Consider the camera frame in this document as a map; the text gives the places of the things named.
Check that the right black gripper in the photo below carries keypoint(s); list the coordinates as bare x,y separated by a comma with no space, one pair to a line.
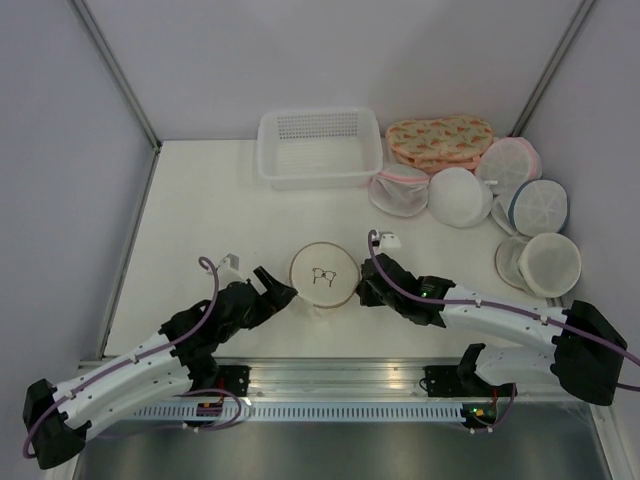
366,298

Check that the pink trim mesh bag front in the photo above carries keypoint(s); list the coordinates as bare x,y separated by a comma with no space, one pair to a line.
399,190

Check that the carrot print pouch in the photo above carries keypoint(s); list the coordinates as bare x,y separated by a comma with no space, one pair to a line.
433,145

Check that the white plastic basket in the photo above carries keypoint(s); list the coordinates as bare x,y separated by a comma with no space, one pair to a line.
319,149

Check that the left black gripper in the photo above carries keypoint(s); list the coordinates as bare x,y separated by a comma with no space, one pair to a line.
277,297

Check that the blue trim mesh bag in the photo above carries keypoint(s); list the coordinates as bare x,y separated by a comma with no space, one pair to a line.
537,206

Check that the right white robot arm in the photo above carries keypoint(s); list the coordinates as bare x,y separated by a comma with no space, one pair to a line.
576,348

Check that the pink trim mesh bag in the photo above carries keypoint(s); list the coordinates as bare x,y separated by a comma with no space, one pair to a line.
399,190
508,163

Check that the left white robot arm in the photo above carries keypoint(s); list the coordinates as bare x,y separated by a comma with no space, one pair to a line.
60,424

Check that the beige mesh laundry bag glasses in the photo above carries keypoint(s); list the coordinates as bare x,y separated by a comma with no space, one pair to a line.
325,277

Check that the white slotted cable duct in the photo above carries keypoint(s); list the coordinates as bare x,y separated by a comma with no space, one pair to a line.
194,411

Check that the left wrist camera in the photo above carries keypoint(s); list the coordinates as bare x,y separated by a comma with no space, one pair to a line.
228,270

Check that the beige mesh bag right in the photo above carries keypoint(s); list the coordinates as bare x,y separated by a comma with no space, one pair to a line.
545,266

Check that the aluminium rail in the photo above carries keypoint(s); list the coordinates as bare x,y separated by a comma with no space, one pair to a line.
297,379

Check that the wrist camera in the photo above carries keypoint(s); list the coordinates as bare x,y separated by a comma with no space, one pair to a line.
228,270
383,242

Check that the pink trim mesh bag back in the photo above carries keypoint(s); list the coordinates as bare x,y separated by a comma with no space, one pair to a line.
508,163

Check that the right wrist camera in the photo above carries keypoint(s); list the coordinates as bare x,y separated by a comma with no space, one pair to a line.
383,242

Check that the white round mesh bag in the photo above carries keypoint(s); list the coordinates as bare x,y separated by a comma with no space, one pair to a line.
459,199

